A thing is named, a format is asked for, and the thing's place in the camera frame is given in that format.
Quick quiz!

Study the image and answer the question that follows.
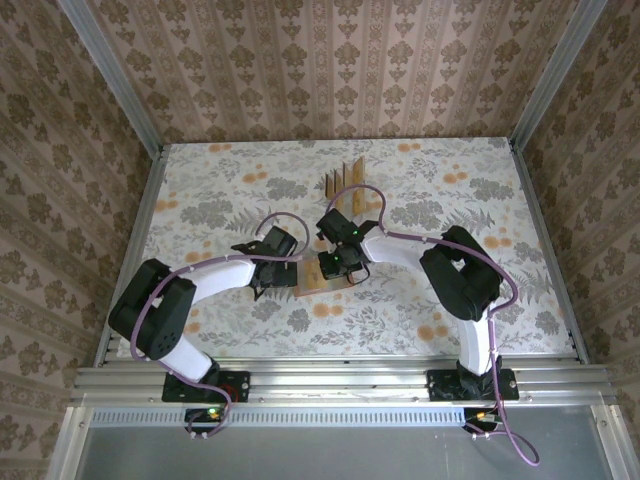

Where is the wooden base board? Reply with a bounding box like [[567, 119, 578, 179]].
[[293, 255, 354, 299]]

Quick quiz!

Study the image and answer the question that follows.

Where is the wooden slotted rack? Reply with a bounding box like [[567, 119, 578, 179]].
[[317, 179, 384, 221]]

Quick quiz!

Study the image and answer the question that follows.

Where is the small green-lit circuit board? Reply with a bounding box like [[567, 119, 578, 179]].
[[184, 407, 227, 435]]

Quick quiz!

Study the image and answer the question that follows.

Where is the grey metal panel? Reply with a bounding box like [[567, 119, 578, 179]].
[[74, 405, 619, 480]]

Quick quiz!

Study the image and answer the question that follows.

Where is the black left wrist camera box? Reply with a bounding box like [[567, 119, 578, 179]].
[[230, 225, 300, 264]]

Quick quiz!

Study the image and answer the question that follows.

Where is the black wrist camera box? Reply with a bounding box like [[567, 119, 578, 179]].
[[230, 225, 300, 264], [315, 208, 362, 245]]

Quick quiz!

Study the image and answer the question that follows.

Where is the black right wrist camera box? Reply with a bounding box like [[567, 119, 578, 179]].
[[315, 208, 362, 245]]

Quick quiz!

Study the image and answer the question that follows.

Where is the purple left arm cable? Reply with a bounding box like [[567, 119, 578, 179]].
[[128, 212, 309, 441]]

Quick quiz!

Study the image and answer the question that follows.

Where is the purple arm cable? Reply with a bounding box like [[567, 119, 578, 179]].
[[128, 212, 309, 441], [324, 183, 542, 471]]

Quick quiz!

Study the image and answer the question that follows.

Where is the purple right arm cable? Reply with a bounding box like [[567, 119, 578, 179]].
[[324, 183, 542, 471]]

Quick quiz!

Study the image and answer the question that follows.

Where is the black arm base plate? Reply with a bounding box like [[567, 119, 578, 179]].
[[162, 370, 251, 404], [427, 367, 520, 402]]

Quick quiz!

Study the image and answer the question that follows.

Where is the long aluminium base rail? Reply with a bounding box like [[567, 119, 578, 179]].
[[69, 362, 621, 407]]

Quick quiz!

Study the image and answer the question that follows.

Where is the aluminium table side rail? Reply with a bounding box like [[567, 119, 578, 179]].
[[508, 138, 591, 366], [94, 143, 169, 369]]

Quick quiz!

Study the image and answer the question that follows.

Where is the grey slotted cable duct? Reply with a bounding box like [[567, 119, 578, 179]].
[[89, 407, 469, 430]]

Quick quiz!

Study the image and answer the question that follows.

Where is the aluminium corner post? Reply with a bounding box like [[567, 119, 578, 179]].
[[55, 0, 166, 156], [508, 0, 609, 151]]

